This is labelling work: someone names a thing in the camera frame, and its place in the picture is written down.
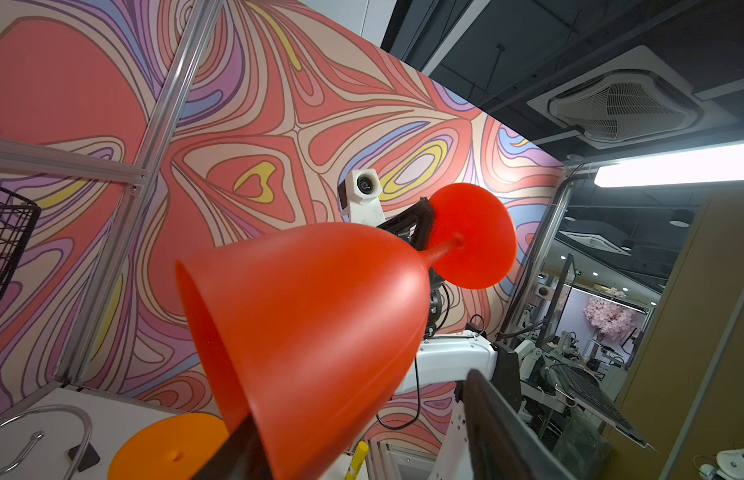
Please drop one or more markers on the ceiling strip light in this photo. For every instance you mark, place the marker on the ceiling strip light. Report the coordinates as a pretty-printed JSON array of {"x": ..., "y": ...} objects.
[{"x": 721, "y": 163}]

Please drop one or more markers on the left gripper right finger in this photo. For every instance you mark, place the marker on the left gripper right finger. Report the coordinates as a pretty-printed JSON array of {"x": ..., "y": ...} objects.
[{"x": 501, "y": 445}]

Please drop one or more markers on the chrome wire glass rack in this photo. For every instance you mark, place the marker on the chrome wire glass rack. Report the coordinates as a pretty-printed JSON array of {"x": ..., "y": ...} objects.
[{"x": 36, "y": 437}]

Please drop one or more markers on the small black square object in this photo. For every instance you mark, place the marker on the small black square object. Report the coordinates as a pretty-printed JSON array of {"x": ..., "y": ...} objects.
[{"x": 90, "y": 458}]

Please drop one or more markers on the orange wine glass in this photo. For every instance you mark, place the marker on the orange wine glass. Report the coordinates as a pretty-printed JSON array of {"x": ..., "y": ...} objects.
[{"x": 174, "y": 448}]

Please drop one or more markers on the red plastic wine glass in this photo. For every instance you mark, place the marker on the red plastic wine glass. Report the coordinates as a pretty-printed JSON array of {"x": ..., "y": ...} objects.
[{"x": 309, "y": 331}]

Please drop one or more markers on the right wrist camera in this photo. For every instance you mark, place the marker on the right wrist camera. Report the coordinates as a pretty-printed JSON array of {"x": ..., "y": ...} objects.
[{"x": 359, "y": 196}]

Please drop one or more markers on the black wire basket back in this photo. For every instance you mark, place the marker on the black wire basket back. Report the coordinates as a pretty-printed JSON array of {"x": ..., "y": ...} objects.
[{"x": 18, "y": 219}]

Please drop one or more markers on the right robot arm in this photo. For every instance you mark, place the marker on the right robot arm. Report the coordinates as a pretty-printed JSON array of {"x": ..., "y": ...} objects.
[{"x": 482, "y": 223}]

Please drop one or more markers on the ceiling air conditioner vent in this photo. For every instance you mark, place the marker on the ceiling air conditioner vent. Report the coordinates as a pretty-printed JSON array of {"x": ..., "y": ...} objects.
[{"x": 634, "y": 98}]

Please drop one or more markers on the yellow glue stick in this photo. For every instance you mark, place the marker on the yellow glue stick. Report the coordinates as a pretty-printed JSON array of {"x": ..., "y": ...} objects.
[{"x": 357, "y": 461}]

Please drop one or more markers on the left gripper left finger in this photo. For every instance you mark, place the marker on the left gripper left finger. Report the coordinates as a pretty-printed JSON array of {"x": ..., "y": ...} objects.
[{"x": 242, "y": 456}]

